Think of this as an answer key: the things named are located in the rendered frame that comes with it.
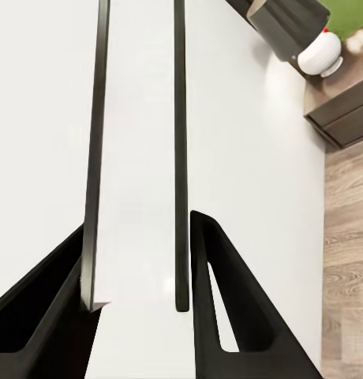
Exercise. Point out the table lamp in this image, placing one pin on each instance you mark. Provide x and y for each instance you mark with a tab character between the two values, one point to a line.
295	28

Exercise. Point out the nightstand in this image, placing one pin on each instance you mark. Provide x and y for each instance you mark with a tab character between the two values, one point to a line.
334	104

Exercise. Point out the fixed window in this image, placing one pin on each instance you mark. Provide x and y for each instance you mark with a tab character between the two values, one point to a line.
346	18

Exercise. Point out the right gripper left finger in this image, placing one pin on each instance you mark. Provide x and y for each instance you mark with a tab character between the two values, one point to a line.
43	335

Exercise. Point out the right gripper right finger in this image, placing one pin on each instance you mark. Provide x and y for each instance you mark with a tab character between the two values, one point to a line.
267	347

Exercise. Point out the hardback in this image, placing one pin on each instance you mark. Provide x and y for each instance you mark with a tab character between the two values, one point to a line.
136	225

